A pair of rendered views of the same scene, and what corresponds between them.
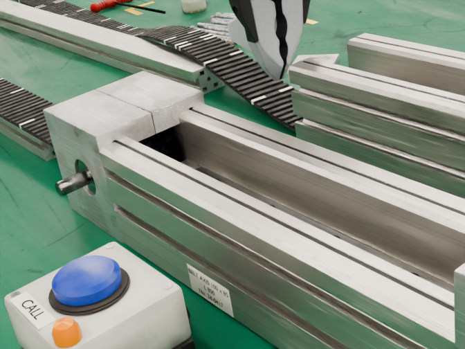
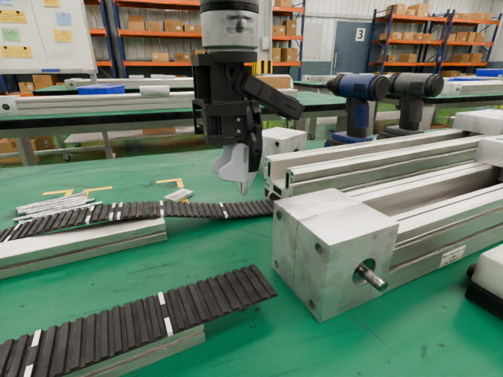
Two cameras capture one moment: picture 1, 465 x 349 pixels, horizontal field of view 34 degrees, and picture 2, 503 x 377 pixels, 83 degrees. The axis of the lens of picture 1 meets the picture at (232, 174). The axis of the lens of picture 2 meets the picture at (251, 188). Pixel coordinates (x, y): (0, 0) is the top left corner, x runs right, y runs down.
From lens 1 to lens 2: 73 cm
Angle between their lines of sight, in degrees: 72
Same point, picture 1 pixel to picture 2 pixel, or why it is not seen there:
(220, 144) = (376, 203)
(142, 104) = (345, 204)
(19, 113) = (131, 333)
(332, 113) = (318, 185)
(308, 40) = (135, 193)
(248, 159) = (394, 200)
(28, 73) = not seen: outside the picture
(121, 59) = (25, 262)
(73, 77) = not seen: outside the picture
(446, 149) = (368, 175)
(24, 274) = (430, 360)
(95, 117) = (362, 221)
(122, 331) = not seen: outside the picture
